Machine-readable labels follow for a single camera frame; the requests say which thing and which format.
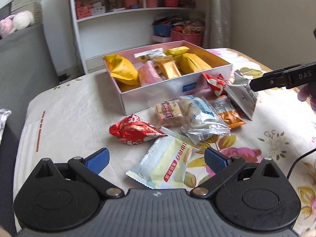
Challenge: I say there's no white blue bread pack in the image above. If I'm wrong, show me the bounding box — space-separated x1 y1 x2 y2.
178 95 231 144

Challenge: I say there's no orange white snack pack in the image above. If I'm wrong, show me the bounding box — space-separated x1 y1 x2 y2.
208 96 245 129

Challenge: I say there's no white pecan nut pack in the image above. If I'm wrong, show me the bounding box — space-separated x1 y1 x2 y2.
224 70 258 120

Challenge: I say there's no large red snack pack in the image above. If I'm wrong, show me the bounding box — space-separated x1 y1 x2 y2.
109 114 166 146

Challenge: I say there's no pale green white snack pack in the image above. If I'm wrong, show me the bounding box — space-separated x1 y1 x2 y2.
125 136 197 189

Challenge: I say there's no purple gloved hand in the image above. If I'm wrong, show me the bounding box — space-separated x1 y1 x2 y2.
297 82 316 112

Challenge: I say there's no floral tablecloth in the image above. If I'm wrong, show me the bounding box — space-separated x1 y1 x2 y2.
13 48 316 236

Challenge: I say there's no brown cracker pack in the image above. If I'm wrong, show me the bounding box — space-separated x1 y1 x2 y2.
156 101 183 127

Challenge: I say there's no small red candy pack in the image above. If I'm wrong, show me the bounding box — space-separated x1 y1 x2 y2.
202 73 230 97

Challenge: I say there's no lace curtain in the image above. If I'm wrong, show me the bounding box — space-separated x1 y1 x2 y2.
203 0 231 48

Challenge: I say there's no checkered grey pillow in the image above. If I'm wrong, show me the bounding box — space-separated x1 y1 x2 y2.
0 109 12 143

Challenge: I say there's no pink white snack box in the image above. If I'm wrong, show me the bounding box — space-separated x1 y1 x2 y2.
110 41 232 116

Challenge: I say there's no pink basket on floor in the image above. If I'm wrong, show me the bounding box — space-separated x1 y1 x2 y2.
171 30 204 47

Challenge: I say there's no orange caramel snack pack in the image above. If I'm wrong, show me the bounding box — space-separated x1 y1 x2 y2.
154 55 181 79

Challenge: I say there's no pink snack pack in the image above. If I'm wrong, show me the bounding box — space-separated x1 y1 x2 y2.
138 60 166 87

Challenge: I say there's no small yellow snack pack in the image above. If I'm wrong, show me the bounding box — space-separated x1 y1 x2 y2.
164 46 190 57

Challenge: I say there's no white nut mix pack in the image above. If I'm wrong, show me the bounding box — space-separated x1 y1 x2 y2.
134 48 166 64

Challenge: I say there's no blue storage bin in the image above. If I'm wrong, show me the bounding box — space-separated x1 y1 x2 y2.
153 25 174 38

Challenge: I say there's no white shelf unit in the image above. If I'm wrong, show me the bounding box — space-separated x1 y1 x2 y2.
70 0 206 74

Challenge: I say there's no small pink shelf basket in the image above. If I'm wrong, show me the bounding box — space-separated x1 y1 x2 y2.
75 5 92 19

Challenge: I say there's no pink white plush toy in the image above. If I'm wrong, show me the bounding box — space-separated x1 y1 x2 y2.
1 11 34 39

